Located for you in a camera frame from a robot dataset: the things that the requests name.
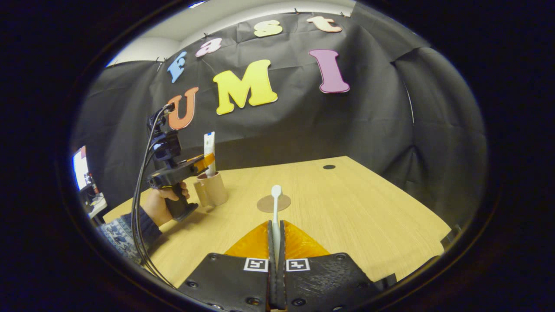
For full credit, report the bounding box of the beige cup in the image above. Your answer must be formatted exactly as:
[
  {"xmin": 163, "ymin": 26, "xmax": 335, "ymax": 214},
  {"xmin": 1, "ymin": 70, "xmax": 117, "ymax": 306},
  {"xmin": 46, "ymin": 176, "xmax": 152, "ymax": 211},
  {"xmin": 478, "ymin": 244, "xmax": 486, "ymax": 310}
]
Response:
[{"xmin": 193, "ymin": 172, "xmax": 229, "ymax": 208}]

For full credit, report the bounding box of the computer monitor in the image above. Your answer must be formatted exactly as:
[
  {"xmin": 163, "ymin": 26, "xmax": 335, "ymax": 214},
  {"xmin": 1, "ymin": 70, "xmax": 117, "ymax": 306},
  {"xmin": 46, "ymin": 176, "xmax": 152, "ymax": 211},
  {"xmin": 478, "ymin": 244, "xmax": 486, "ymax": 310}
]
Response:
[{"xmin": 72, "ymin": 146, "xmax": 89, "ymax": 191}]

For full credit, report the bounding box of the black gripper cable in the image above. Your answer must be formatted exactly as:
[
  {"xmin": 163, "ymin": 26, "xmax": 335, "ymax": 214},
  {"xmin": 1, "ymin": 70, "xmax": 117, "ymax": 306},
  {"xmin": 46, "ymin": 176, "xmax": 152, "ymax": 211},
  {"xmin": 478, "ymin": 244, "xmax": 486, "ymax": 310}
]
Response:
[{"xmin": 131, "ymin": 104, "xmax": 176, "ymax": 289}]

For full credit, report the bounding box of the brown round coaster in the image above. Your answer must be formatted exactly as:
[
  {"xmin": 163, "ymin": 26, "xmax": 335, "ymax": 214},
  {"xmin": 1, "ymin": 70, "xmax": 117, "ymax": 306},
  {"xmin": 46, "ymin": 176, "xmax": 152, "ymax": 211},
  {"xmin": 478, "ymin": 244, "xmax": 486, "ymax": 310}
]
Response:
[{"xmin": 257, "ymin": 194, "xmax": 292, "ymax": 213}]

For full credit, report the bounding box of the black backdrop cloth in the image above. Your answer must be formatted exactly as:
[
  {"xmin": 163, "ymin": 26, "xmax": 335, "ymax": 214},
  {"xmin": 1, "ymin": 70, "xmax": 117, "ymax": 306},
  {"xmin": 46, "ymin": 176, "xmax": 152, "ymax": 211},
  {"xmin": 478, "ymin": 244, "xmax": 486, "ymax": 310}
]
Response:
[{"xmin": 72, "ymin": 2, "xmax": 488, "ymax": 226}]

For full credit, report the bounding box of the white toothpaste tube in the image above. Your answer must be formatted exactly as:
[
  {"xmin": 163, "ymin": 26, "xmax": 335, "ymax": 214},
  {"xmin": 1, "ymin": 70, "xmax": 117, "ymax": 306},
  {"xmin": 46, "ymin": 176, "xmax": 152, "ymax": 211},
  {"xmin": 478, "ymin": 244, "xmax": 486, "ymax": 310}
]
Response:
[{"xmin": 204, "ymin": 132, "xmax": 216, "ymax": 177}]

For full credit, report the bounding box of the white toothbrush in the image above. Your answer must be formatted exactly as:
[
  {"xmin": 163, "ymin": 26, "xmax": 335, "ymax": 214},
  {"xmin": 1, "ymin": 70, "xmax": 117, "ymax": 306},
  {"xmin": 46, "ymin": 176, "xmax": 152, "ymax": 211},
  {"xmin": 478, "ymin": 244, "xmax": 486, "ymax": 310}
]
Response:
[{"xmin": 271, "ymin": 185, "xmax": 283, "ymax": 267}]

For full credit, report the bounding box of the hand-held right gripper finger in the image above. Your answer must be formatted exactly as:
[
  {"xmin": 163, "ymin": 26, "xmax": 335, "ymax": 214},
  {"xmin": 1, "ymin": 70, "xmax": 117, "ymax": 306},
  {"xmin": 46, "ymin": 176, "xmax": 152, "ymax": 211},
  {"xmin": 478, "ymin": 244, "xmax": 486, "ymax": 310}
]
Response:
[
  {"xmin": 178, "ymin": 220, "xmax": 278, "ymax": 312},
  {"xmin": 277, "ymin": 220, "xmax": 397, "ymax": 312}
]

